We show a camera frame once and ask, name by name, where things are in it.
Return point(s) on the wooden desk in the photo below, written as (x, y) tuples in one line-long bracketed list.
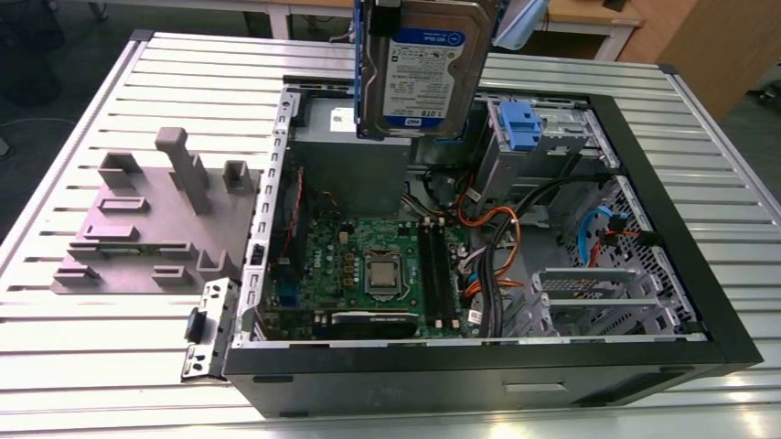
[(603, 16)]

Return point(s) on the blue drive latch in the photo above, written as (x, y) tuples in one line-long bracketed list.
[(518, 123)]

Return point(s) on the grey metal drive cage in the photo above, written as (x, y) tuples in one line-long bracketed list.
[(506, 169)]

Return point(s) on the silver CPU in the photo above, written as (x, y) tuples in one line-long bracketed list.
[(384, 273)]

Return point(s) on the metal disk bay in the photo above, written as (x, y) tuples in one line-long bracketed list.
[(603, 302)]

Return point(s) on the green motherboard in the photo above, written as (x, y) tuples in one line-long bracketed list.
[(341, 238)]

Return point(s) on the metal case bracket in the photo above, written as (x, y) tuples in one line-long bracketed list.
[(216, 320)]

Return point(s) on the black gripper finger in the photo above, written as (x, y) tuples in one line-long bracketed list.
[(387, 18)]

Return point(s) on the grey power supply unit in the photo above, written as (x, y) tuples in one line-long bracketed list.
[(347, 174)]

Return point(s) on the grey parts rack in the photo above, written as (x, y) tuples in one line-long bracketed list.
[(164, 219)]

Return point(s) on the black graphics card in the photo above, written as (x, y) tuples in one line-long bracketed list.
[(365, 322)]

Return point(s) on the CPU socket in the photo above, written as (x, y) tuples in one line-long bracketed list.
[(385, 292)]

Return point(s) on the black open PC case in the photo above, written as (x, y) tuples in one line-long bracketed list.
[(427, 379)]

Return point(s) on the hard disk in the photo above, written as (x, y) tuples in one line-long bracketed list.
[(420, 82)]

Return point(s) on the brown cabinet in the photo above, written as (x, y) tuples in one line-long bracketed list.
[(719, 46)]

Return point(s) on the white desk frame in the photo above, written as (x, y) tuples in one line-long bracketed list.
[(279, 25)]

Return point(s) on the black bracket latch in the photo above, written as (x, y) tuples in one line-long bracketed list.
[(195, 324)]

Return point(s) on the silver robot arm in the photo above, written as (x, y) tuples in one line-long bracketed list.
[(518, 27)]

